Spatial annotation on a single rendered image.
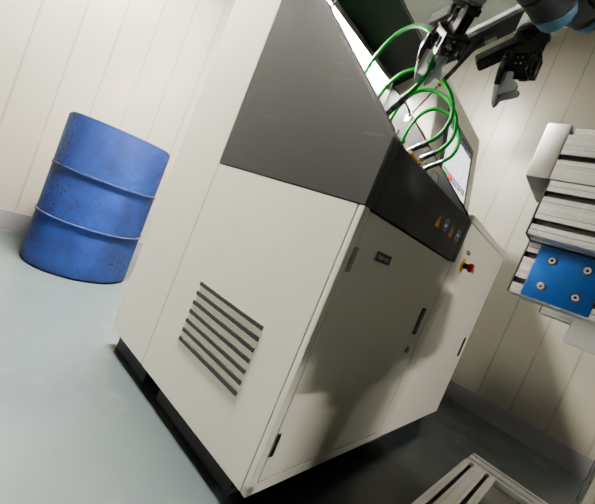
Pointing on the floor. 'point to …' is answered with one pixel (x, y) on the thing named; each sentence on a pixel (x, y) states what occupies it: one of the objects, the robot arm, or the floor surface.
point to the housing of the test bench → (192, 177)
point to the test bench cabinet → (251, 321)
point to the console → (485, 259)
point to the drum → (93, 202)
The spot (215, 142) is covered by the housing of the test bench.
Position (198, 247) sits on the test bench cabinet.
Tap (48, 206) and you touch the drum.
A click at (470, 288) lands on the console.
